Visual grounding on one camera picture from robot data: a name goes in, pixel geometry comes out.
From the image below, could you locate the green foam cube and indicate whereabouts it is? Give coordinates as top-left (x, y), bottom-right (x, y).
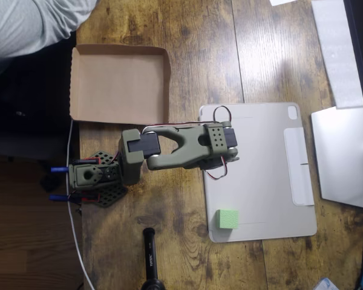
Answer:
top-left (215, 208), bottom-right (240, 230)

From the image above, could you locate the brown cardboard tray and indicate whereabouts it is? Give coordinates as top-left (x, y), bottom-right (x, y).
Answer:
top-left (69, 43), bottom-right (172, 126)

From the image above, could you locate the tablet in beige cover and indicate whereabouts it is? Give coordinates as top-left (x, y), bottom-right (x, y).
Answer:
top-left (198, 102), bottom-right (318, 243)

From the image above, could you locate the silver monitor stand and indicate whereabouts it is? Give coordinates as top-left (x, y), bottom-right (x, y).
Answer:
top-left (310, 106), bottom-right (363, 210)

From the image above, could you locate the white foam sheet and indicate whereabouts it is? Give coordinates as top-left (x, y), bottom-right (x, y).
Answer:
top-left (310, 0), bottom-right (363, 110)

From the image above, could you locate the white paper sheet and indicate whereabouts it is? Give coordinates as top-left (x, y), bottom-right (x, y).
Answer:
top-left (269, 0), bottom-right (303, 7)

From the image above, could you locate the light blue packet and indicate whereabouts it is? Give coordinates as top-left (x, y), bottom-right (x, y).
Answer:
top-left (314, 277), bottom-right (341, 290)

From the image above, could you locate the black chair caster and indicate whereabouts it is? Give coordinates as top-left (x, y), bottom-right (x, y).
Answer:
top-left (40, 173), bottom-right (62, 193)

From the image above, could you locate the person in grey shirt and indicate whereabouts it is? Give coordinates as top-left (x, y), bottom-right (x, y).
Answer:
top-left (0, 0), bottom-right (98, 86)

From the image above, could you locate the red white black servo wire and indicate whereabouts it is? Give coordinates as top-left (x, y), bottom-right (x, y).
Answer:
top-left (203, 156), bottom-right (231, 181)
top-left (141, 106), bottom-right (232, 134)

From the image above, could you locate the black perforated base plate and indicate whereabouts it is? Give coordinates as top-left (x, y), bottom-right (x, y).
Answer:
top-left (77, 149), bottom-right (129, 209)

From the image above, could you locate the black camera stand pole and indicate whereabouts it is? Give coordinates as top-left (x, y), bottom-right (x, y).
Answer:
top-left (140, 228), bottom-right (167, 290)

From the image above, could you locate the blue handled clamp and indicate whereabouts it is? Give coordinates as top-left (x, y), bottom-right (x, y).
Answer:
top-left (50, 158), bottom-right (99, 174)
top-left (49, 193), bottom-right (100, 205)

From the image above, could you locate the white cable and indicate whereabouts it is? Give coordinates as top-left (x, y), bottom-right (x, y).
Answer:
top-left (65, 119), bottom-right (95, 290)

